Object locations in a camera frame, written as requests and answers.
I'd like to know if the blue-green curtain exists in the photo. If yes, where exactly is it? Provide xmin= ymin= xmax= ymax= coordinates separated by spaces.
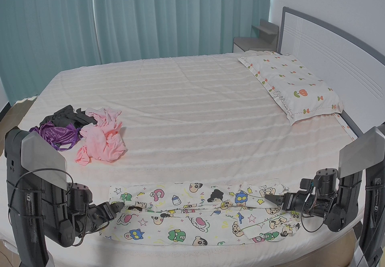
xmin=0 ymin=0 xmax=274 ymax=103

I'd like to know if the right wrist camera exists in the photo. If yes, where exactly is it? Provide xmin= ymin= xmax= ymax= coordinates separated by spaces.
xmin=299 ymin=178 xmax=316 ymax=192

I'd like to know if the black garment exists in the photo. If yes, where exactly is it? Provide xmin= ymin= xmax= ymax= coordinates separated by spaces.
xmin=39 ymin=105 xmax=98 ymax=129

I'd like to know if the bed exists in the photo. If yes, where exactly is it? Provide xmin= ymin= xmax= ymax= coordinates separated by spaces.
xmin=0 ymin=7 xmax=385 ymax=267

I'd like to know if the black cable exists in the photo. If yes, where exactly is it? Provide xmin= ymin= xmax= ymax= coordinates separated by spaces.
xmin=300 ymin=206 xmax=327 ymax=233
xmin=7 ymin=169 xmax=73 ymax=218

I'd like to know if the pink garment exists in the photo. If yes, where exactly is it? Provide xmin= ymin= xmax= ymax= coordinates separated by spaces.
xmin=74 ymin=107 xmax=127 ymax=166

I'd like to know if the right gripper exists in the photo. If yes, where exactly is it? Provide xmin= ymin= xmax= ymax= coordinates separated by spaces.
xmin=282 ymin=192 xmax=307 ymax=211

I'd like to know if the purple garment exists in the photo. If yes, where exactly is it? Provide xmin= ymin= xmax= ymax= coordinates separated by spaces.
xmin=29 ymin=123 xmax=82 ymax=152

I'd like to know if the white printed pyjama top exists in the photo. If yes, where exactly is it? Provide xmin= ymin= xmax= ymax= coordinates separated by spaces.
xmin=101 ymin=181 xmax=302 ymax=245

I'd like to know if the grey bedside table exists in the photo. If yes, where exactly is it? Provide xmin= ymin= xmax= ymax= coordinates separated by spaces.
xmin=233 ymin=18 xmax=280 ymax=52

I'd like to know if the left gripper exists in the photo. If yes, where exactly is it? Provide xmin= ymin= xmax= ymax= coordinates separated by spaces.
xmin=90 ymin=201 xmax=124 ymax=226

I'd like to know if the white printed pillow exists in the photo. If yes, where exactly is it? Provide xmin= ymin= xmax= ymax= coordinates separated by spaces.
xmin=238 ymin=50 xmax=344 ymax=126

